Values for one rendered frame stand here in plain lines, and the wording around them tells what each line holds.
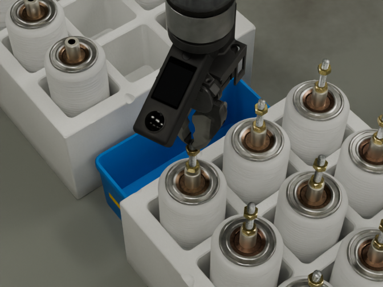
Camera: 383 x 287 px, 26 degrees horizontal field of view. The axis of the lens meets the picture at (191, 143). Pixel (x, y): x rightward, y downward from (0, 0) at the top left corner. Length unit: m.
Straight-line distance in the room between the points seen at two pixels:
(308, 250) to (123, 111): 0.38
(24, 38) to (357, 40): 0.68
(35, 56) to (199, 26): 0.56
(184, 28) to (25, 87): 0.54
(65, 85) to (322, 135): 0.40
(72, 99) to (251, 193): 0.32
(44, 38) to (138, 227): 0.36
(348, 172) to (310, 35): 0.55
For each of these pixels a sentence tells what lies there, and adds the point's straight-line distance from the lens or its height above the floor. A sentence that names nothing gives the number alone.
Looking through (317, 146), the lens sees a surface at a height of 0.20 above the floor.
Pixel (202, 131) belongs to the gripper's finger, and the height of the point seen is 0.39.
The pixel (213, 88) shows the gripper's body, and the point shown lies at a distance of 0.95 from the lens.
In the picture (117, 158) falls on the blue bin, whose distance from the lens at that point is 1.37.
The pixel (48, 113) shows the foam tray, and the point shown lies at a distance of 1.33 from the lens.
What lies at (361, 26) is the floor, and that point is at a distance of 1.72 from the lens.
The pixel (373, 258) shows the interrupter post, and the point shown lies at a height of 0.26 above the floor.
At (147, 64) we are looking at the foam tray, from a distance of 1.52.
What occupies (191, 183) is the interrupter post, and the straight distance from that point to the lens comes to 1.13.
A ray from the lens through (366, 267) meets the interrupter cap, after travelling 1.10.
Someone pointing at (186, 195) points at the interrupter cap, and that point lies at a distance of 1.13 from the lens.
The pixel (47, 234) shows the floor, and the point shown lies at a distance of 1.41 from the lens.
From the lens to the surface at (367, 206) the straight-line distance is 1.23.
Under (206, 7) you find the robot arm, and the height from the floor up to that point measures 0.61.
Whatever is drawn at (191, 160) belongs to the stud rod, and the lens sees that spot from 1.10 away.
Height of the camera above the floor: 1.20
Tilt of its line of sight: 53 degrees down
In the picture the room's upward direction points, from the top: straight up
